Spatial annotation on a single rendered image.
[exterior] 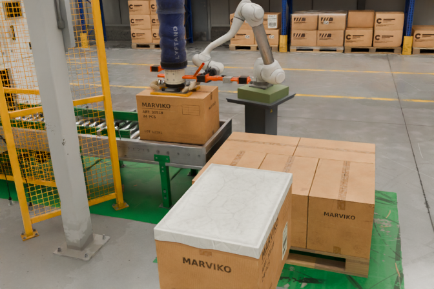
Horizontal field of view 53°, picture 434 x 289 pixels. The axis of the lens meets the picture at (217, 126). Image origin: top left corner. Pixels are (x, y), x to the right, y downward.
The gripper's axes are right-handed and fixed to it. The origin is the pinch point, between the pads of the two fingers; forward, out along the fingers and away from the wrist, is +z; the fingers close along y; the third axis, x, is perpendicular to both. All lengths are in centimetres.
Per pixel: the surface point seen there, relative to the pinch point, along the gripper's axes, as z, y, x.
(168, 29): 10.6, -39.9, 24.5
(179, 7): 4, -57, 16
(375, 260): 59, 107, -142
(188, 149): 34, 51, 3
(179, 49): 5.4, -23.4, 17.9
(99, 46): 44, -32, 66
